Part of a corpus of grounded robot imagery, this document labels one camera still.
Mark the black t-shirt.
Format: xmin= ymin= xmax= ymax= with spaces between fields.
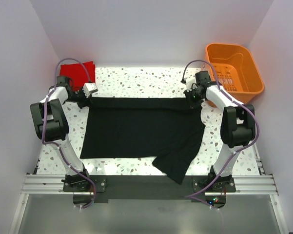
xmin=80 ymin=97 xmax=205 ymax=184

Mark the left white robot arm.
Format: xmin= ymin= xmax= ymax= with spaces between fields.
xmin=30 ymin=76 xmax=98 ymax=192

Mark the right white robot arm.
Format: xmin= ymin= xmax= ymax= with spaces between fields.
xmin=181 ymin=71 xmax=256 ymax=194

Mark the folded red t-shirt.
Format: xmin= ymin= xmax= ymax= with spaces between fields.
xmin=60 ymin=61 xmax=96 ymax=91

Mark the orange plastic basket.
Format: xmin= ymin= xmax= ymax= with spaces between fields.
xmin=204 ymin=43 xmax=264 ymax=103

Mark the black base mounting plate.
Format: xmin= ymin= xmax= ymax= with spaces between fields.
xmin=62 ymin=175 xmax=236 ymax=209

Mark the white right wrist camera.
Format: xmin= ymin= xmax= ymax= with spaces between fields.
xmin=185 ymin=77 xmax=197 ymax=92

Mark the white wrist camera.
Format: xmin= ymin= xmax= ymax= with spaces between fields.
xmin=185 ymin=77 xmax=197 ymax=92
xmin=83 ymin=83 xmax=98 ymax=98

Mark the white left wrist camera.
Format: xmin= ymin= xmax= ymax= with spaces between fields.
xmin=83 ymin=83 xmax=98 ymax=98

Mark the aluminium front rail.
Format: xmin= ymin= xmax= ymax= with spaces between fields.
xmin=22 ymin=175 xmax=278 ymax=195

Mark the aluminium rail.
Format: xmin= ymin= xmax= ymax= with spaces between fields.
xmin=22 ymin=175 xmax=278 ymax=195
xmin=252 ymin=143 xmax=266 ymax=176

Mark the aluminium right side rail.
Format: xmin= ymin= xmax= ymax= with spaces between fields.
xmin=252 ymin=143 xmax=266 ymax=176

